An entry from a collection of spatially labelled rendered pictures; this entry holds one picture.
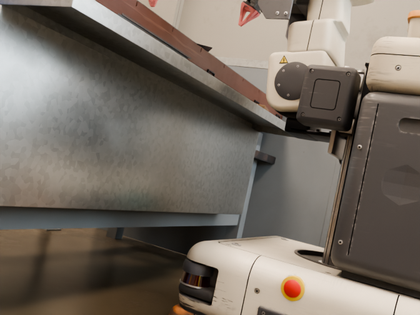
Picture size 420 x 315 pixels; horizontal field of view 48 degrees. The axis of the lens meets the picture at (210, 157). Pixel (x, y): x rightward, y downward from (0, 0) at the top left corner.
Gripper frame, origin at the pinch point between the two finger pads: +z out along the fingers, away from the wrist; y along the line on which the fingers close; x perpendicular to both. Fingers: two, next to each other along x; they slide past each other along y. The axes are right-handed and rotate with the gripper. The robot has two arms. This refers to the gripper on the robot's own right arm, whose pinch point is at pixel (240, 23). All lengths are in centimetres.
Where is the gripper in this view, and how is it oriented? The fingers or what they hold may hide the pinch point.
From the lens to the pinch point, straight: 179.6
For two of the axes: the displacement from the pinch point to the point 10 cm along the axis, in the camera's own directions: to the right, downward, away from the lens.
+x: 7.0, 5.7, -4.2
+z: -5.6, 8.1, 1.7
